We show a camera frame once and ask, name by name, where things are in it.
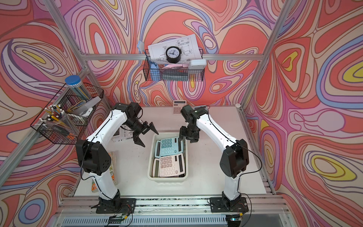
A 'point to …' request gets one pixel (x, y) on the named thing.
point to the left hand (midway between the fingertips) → (154, 136)
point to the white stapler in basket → (85, 109)
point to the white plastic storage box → (154, 137)
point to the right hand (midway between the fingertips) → (185, 143)
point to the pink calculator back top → (177, 105)
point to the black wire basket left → (67, 100)
